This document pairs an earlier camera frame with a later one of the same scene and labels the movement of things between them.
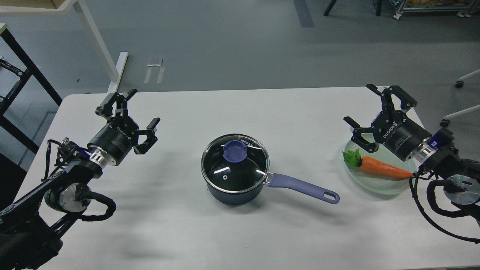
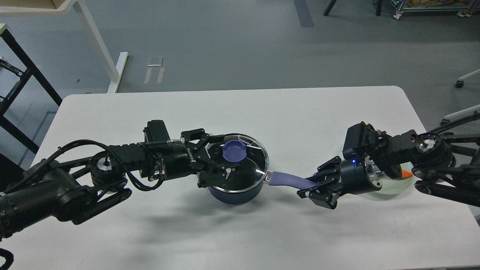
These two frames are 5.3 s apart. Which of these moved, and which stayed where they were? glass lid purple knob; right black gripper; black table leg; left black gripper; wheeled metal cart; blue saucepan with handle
Moved: right black gripper; left black gripper
Stayed: wheeled metal cart; black table leg; blue saucepan with handle; glass lid purple knob
